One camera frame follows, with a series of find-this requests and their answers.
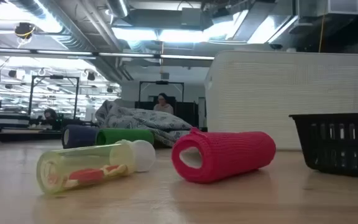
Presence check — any clear pill bottle white cap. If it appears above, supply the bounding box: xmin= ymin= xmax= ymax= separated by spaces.
xmin=35 ymin=139 xmax=157 ymax=195

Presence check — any person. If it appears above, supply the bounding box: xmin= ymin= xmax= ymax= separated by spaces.
xmin=153 ymin=92 xmax=174 ymax=115
xmin=40 ymin=108 xmax=62 ymax=130

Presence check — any grey patterned cloth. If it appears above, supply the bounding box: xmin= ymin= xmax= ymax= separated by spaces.
xmin=94 ymin=99 xmax=194 ymax=147

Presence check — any long ceiling light strip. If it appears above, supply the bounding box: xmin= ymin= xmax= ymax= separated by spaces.
xmin=0 ymin=48 xmax=214 ymax=60

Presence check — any white plastic storage bin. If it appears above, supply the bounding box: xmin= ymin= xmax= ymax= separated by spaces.
xmin=204 ymin=50 xmax=358 ymax=151

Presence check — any black slotted plastic basket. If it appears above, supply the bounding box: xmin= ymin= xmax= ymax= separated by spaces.
xmin=288 ymin=112 xmax=358 ymax=180

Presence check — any black metal background frame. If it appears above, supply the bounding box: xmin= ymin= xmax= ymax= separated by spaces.
xmin=28 ymin=75 xmax=80 ymax=118
xmin=138 ymin=80 xmax=185 ymax=103

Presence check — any yellow hanging cable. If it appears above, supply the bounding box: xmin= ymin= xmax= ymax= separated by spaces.
xmin=318 ymin=14 xmax=326 ymax=53

